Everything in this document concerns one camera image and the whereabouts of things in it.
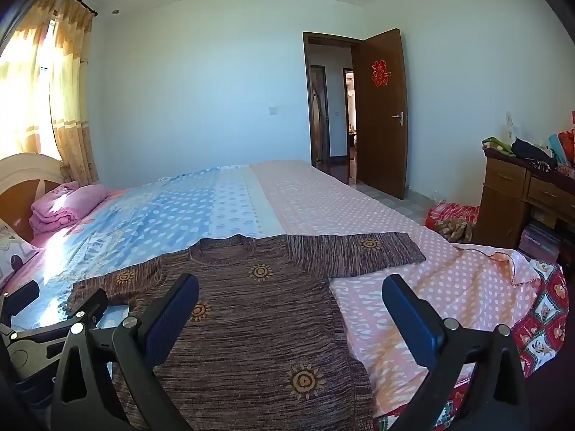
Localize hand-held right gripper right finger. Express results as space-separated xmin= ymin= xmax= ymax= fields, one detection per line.
xmin=381 ymin=273 xmax=541 ymax=431

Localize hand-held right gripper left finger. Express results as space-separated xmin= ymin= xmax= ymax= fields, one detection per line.
xmin=49 ymin=273 xmax=200 ymax=431

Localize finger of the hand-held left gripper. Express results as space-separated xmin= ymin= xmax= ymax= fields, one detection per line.
xmin=0 ymin=279 xmax=41 ymax=324
xmin=11 ymin=288 xmax=110 ymax=344

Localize brown knitted sweater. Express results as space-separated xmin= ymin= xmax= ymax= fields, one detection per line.
xmin=63 ymin=232 xmax=427 ymax=431

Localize printed pillow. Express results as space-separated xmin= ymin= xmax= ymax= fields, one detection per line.
xmin=0 ymin=219 xmax=42 ymax=289

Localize pink folded blanket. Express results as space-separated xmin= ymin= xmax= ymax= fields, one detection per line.
xmin=29 ymin=181 xmax=109 ymax=237

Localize red plaid bag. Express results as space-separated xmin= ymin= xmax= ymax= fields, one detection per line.
xmin=424 ymin=202 xmax=481 ymax=244

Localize cream wooden headboard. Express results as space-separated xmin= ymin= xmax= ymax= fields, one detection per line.
xmin=0 ymin=153 xmax=64 ymax=244

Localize red cartoon printed quilt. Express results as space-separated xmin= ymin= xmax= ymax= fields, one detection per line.
xmin=372 ymin=258 xmax=571 ymax=431

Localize bed with pink-blue sheet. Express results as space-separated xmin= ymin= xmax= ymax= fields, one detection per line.
xmin=0 ymin=159 xmax=542 ymax=419

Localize stack of books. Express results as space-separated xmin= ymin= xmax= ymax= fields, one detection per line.
xmin=518 ymin=221 xmax=563 ymax=262

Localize brown wooden dresser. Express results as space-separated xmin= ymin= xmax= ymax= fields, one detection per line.
xmin=475 ymin=149 xmax=575 ymax=252

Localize green cloth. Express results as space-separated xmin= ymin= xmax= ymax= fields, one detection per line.
xmin=482 ymin=136 xmax=514 ymax=156

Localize yellow patterned curtain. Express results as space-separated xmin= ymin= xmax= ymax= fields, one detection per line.
xmin=0 ymin=0 xmax=100 ymax=186

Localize brown wooden door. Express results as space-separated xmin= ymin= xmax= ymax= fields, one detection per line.
xmin=351 ymin=28 xmax=408 ymax=200

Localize black cloth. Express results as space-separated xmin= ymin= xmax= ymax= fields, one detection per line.
xmin=511 ymin=138 xmax=558 ymax=172

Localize colourful gift bags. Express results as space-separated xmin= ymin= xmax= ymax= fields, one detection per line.
xmin=547 ymin=129 xmax=575 ymax=169

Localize red paper door decoration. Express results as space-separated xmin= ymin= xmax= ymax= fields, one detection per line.
xmin=371 ymin=58 xmax=391 ymax=87

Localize wooden door frame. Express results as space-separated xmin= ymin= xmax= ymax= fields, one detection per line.
xmin=302 ymin=31 xmax=364 ymax=186

